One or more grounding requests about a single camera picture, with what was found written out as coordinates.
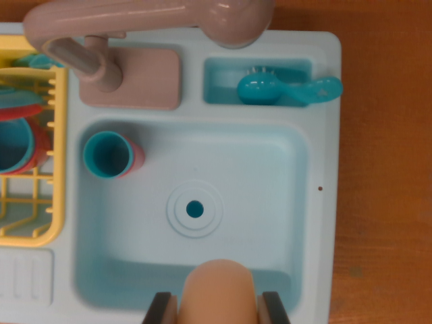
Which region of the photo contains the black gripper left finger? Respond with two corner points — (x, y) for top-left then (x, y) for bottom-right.
(142, 291), (178, 324)

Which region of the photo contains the light blue toy sink unit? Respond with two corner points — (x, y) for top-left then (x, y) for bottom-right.
(0, 22), (342, 324)

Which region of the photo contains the teal toy dish brush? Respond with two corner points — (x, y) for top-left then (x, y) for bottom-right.
(236, 65), (344, 106)

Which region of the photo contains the grey toy faucet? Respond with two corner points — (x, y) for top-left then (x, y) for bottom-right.
(22, 0), (273, 111)

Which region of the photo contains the teal toy cup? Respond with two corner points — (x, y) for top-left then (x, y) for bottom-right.
(82, 131), (132, 180)

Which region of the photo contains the cream detergent bottle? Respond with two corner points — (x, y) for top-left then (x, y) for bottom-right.
(177, 259), (259, 324)

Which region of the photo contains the red toy plate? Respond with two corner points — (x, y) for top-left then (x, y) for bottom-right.
(0, 103), (45, 122)

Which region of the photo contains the teal toy plate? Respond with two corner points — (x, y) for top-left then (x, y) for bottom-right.
(0, 88), (44, 111)

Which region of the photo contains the yellow dish rack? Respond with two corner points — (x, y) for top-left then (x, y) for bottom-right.
(0, 34), (68, 248)

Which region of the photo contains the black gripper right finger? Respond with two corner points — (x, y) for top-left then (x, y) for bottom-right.
(256, 290), (291, 324)

